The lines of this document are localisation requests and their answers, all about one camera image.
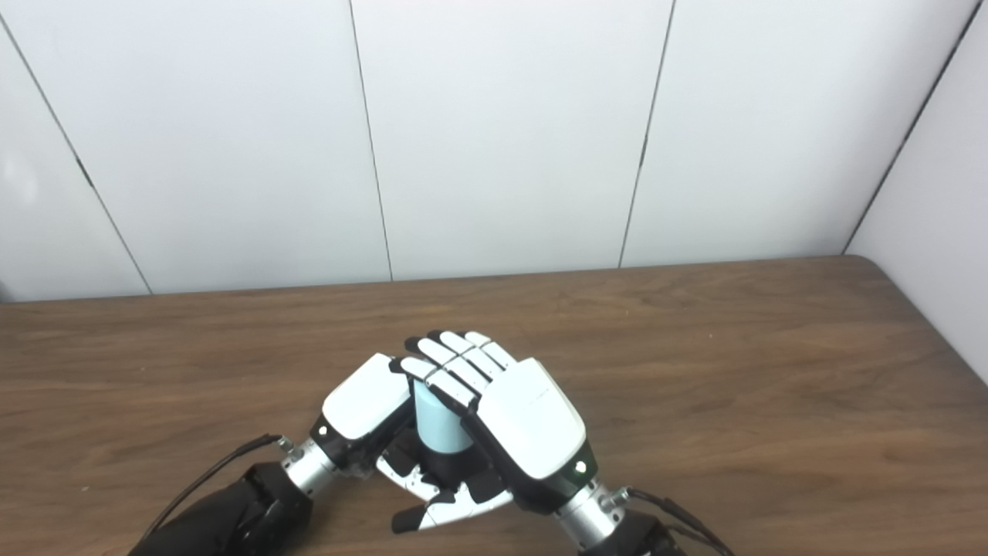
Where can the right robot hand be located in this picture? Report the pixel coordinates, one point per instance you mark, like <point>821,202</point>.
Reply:
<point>532,421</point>

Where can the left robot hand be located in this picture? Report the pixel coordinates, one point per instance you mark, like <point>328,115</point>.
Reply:
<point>367,401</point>

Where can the light blue cylinder cup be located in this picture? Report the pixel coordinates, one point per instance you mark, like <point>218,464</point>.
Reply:
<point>436,421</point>

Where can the black nozzle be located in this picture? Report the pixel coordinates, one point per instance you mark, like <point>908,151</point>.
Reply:
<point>448,467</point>

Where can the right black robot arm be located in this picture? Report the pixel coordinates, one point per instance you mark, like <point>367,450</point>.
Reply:
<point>625,529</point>

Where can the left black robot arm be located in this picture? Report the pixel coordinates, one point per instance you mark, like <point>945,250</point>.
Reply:
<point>231,513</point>

